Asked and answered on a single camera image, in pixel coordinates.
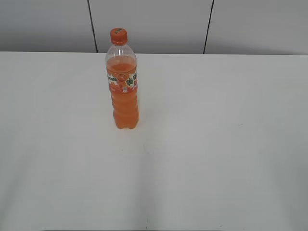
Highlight orange Mirinda soda bottle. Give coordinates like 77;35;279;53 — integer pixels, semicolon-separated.
105;44;139;129

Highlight orange bottle cap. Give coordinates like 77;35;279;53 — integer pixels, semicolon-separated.
110;27;128;46

